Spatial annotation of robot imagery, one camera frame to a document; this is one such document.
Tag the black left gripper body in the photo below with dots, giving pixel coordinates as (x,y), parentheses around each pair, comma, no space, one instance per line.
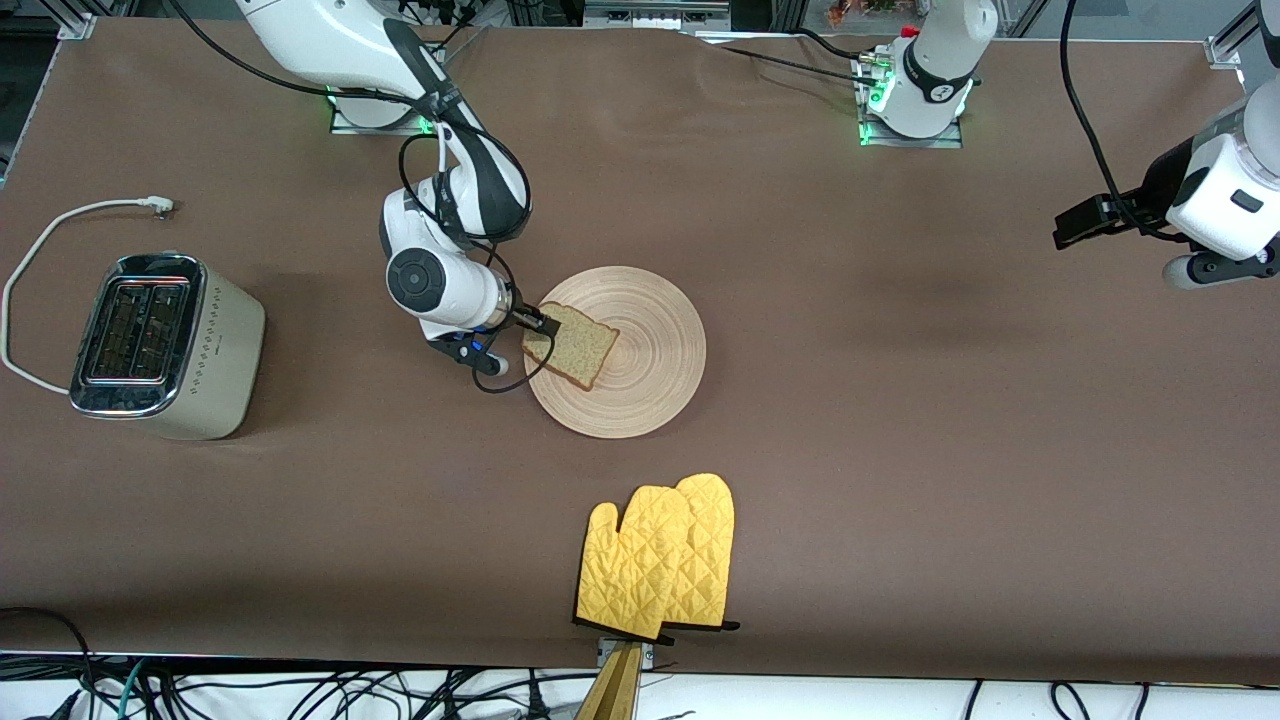
(1153,186)

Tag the brown bread slice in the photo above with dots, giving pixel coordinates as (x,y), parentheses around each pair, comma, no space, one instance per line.
(575,348)

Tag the round wooden plate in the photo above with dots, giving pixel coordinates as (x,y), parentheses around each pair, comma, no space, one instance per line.
(650,370)

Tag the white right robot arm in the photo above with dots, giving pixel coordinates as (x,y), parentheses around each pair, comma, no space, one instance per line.
(330,40)

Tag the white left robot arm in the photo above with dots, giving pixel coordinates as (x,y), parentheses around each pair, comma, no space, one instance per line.
(935,60)

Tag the cream and chrome toaster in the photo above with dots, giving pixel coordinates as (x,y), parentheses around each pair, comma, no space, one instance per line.
(215,350)

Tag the yellow quilted oven mitt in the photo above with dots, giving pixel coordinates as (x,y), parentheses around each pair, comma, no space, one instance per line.
(715,540)
(640,560)

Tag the brown table cover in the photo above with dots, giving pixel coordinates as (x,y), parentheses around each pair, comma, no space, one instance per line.
(800,250)

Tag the grey power strip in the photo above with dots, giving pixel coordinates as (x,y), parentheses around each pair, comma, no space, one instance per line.
(655,12)

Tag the aluminium frame profile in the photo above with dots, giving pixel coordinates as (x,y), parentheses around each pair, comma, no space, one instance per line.
(1222,50)
(75,25)

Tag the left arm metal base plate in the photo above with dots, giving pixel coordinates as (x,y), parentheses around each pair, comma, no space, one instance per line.
(950,140)

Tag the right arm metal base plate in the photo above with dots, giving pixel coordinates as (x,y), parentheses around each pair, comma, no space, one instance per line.
(345,126)

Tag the small metal bracket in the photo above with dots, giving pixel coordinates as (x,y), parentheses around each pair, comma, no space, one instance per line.
(604,652)

